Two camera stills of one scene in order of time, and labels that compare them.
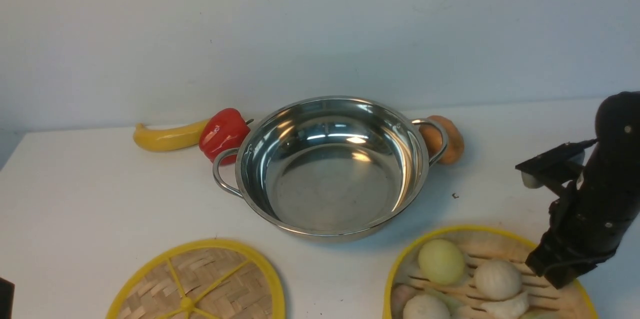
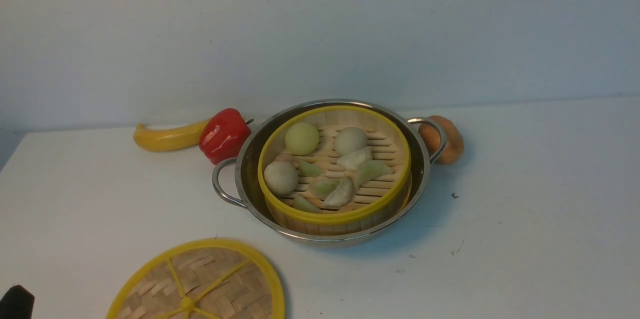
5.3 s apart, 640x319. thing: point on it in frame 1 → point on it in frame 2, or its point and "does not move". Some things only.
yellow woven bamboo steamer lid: [215, 279] does not move
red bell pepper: [224, 129] does not move
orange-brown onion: [433, 138] does not move
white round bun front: [425, 306] → [281, 177]
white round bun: [497, 280] → [349, 139]
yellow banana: [151, 140] does not move
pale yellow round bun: [441, 262] → [302, 139]
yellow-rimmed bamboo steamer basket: [480, 244] → [335, 170]
